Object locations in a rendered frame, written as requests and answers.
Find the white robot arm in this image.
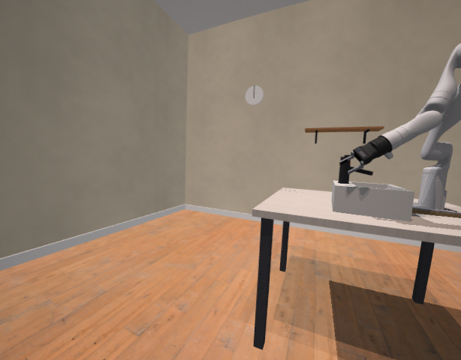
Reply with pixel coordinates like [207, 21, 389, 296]
[393, 44, 461, 209]

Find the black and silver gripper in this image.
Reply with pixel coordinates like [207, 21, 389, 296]
[339, 130, 403, 174]

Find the black mixer tap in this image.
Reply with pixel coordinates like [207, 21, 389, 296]
[338, 155, 373, 184]

